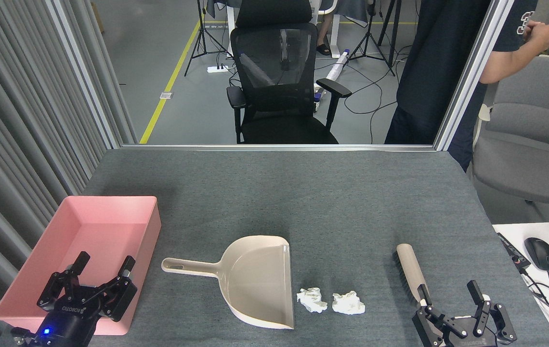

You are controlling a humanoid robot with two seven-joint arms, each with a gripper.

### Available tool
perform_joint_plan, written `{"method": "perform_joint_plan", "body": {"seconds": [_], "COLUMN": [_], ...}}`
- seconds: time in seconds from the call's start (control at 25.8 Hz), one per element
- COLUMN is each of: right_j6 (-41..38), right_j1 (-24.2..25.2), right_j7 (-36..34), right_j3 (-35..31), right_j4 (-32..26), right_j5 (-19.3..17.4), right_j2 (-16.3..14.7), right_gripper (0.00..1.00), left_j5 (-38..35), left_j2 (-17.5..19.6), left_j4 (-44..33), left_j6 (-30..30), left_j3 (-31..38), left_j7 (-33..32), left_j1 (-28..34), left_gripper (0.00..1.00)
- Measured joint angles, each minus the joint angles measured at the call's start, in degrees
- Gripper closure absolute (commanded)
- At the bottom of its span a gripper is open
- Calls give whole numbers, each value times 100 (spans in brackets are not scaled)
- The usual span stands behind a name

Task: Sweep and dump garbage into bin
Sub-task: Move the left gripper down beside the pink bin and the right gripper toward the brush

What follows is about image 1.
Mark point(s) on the person's forearm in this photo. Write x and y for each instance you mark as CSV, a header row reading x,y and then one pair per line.
x,y
505,65

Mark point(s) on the white power strip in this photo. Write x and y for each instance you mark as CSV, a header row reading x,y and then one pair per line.
x,y
217,69

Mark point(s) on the grey upholstered chair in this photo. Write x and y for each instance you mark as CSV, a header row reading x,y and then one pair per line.
x,y
529,164

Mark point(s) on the beige brush black bristles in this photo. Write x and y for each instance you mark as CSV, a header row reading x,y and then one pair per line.
x,y
410,270

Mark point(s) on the silver table edge rail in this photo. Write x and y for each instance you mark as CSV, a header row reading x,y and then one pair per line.
x,y
279,147

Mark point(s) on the grey pleated curtain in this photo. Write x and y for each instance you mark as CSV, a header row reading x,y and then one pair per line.
x,y
5,120

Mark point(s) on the black tripod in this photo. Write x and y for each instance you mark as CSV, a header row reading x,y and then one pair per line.
x,y
202,24
371,29

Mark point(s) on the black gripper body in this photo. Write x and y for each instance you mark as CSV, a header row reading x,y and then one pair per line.
x,y
70,323
467,342

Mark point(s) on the person's hand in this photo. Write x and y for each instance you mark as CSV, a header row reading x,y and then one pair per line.
x,y
542,33

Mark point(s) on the silver aluminium post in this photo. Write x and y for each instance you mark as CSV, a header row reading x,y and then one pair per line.
x,y
89,77
473,72

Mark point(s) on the pink plastic bin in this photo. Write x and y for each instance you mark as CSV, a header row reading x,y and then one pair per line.
x,y
91,236

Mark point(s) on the black computer mouse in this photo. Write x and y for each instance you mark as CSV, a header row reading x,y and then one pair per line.
x,y
540,254

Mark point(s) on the black mesh office chair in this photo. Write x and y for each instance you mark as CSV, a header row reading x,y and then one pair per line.
x,y
274,125

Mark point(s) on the beige plastic dustpan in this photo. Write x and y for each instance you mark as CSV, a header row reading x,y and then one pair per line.
x,y
255,279

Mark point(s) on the white floor socket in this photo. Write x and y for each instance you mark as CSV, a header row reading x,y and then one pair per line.
x,y
166,95

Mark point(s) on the white paper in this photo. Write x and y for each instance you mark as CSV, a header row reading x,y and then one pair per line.
x,y
312,300
347,303

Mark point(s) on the white roll blue end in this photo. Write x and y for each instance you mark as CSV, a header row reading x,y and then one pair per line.
x,y
338,67

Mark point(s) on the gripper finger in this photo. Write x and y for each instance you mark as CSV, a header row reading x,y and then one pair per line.
x,y
121,296
496,320
426,323
58,291

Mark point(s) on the black box red button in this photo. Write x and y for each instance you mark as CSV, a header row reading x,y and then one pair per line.
x,y
513,250

